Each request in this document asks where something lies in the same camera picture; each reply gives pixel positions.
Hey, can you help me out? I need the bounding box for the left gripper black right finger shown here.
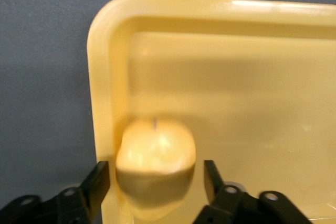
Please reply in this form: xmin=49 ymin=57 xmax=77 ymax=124
xmin=194 ymin=159 xmax=311 ymax=224

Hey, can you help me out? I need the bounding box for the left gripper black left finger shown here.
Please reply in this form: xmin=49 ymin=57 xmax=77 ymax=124
xmin=0 ymin=160 xmax=110 ymax=224

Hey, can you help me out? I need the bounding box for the yellow potato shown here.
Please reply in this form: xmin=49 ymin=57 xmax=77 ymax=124
xmin=115 ymin=118 xmax=197 ymax=210

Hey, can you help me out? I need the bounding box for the yellow plastic tray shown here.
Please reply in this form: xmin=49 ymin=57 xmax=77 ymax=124
xmin=86 ymin=0 xmax=336 ymax=224

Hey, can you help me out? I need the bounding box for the dark grey table cloth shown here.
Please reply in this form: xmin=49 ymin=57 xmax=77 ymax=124
xmin=0 ymin=0 xmax=336 ymax=204

